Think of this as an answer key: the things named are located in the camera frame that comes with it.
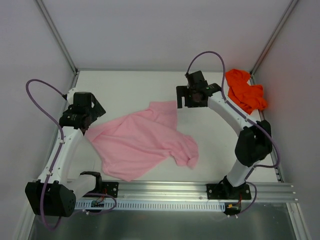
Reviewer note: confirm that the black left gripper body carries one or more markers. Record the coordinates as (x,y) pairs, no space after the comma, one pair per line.
(96,107)

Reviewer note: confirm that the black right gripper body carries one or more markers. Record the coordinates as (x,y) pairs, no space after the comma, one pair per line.
(183,96)

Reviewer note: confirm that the pink t shirt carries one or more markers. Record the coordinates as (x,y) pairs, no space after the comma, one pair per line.
(132,145)

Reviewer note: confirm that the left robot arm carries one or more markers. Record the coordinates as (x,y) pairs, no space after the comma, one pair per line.
(51,194)

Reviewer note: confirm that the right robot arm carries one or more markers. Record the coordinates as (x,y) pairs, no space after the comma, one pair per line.
(253,143)

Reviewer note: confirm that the orange t shirt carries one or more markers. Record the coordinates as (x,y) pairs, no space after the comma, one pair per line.
(248,97)

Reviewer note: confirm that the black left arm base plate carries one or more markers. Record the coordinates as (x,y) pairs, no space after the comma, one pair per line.
(108,187)

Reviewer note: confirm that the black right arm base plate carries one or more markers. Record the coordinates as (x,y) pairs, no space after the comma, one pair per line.
(220,191)

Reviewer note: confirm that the aluminium frame post left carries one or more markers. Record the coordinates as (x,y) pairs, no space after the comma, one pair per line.
(56,35)

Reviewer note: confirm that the aluminium frame post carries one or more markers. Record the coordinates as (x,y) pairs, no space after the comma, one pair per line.
(56,35)
(276,31)

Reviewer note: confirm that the white slotted cable duct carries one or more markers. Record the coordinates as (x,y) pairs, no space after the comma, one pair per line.
(144,205)

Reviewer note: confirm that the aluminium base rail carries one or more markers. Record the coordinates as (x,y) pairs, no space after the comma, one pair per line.
(267,192)

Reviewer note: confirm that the aluminium frame post right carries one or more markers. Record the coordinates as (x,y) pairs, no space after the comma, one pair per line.
(276,31)

